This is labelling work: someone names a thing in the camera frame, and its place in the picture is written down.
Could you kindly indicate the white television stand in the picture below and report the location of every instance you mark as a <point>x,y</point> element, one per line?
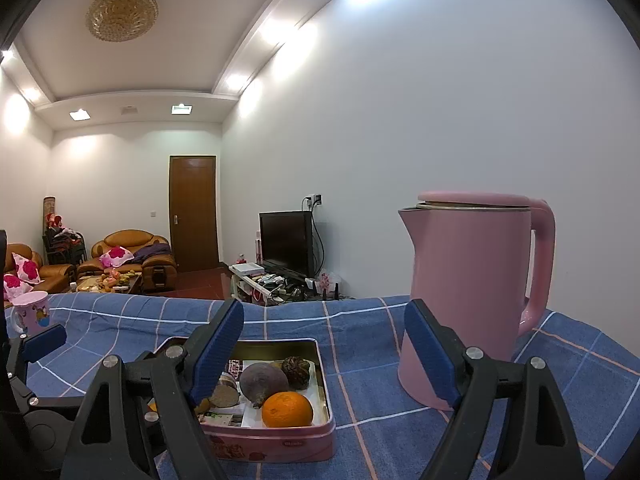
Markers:
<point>260,280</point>

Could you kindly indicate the pink cartoon mug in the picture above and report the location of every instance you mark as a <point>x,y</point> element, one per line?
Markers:
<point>32,312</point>

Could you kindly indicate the wall socket with plugs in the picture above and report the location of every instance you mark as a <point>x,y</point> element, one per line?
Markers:
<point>314,201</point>

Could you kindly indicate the blue checked cloth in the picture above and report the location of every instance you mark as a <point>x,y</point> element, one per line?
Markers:
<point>350,340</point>

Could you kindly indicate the dark brown round fruit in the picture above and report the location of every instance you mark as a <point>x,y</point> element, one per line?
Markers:
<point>297,371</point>

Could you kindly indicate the purple blanket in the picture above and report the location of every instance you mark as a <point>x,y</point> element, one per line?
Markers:
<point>155,252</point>

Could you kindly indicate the brown wooden door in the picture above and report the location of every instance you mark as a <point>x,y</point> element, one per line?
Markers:
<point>192,210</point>

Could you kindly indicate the coffee table with snacks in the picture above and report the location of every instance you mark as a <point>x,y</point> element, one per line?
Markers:
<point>107,285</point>

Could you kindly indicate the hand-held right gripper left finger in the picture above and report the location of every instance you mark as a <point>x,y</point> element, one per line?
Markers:
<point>217,350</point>

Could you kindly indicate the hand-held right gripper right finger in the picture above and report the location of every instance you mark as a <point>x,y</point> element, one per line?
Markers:
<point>430,355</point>

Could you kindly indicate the pink flowered bag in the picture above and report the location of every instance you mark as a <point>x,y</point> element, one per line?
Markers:
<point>325,280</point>

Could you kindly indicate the small orange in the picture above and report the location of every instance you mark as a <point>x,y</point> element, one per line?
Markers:
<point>152,404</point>

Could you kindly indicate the round crystal ceiling lamp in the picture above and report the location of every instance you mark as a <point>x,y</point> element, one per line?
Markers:
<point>121,14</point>

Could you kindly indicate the tall decorative board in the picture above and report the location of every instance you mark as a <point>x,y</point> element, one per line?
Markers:
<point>50,205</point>

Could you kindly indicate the tan longan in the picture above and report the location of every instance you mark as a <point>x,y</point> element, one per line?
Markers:
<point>202,405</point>

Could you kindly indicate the purple beetroot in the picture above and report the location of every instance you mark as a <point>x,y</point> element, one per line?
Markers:
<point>262,382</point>

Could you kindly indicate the black rack with clutter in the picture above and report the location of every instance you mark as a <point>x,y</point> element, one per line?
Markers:
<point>62,242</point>

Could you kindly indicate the long brown leather sofa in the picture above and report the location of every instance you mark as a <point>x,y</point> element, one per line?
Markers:
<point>55,272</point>

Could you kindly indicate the black television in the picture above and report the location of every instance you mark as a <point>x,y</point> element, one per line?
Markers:
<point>286,240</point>

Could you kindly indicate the pink tin box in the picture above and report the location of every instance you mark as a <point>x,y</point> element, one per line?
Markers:
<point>280,445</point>

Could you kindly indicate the large orange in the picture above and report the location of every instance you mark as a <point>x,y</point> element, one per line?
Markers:
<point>287,410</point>

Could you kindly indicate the square ceiling light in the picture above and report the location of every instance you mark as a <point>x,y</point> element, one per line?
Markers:
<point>80,114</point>
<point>180,108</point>

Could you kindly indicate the flat white box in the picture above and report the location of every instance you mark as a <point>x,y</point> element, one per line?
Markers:
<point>245,267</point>

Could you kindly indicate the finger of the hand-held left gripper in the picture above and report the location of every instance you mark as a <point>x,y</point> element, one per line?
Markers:
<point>151,427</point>
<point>45,340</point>

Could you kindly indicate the pink kettle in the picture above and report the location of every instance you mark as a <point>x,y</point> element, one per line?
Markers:
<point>465,285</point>

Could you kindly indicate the pink floral pillow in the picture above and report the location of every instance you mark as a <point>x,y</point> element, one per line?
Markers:
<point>27,270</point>
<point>115,256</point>
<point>15,285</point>

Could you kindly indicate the brown leather armchair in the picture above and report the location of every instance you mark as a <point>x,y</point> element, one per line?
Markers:
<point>127,237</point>

